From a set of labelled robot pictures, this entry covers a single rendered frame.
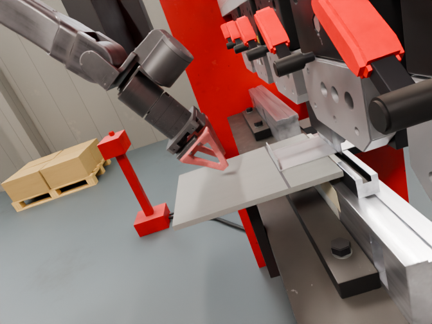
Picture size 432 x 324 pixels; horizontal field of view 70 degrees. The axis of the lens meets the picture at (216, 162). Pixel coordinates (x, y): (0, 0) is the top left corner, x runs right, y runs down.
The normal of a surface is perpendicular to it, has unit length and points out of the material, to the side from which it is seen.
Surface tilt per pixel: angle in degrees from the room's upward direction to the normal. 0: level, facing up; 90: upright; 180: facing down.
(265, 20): 39
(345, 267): 0
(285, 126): 90
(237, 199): 0
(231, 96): 90
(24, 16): 85
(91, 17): 90
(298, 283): 0
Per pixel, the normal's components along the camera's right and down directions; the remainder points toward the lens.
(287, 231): -0.33, -0.87
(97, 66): -0.08, 0.39
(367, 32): -0.22, -0.43
